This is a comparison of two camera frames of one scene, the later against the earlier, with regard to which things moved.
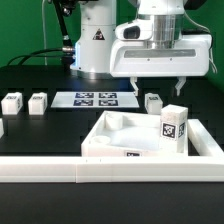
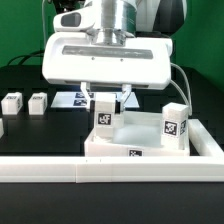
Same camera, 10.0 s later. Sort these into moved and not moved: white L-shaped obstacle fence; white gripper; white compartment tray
Moved: white gripper
Not moved: white compartment tray; white L-shaped obstacle fence
